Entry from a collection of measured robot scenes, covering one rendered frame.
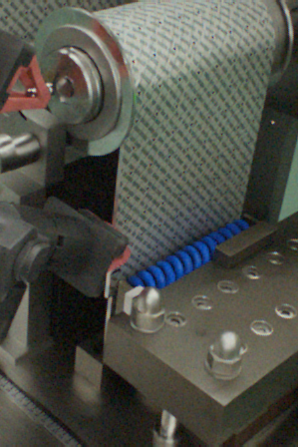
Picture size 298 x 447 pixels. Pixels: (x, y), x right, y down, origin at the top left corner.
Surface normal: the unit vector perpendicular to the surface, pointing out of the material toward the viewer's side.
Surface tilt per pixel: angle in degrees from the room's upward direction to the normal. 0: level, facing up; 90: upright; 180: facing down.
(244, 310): 0
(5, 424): 0
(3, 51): 53
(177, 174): 90
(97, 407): 0
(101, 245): 59
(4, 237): 12
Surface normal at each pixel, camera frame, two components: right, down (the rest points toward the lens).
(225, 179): 0.72, 0.45
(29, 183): 0.11, -0.83
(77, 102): -0.69, 0.34
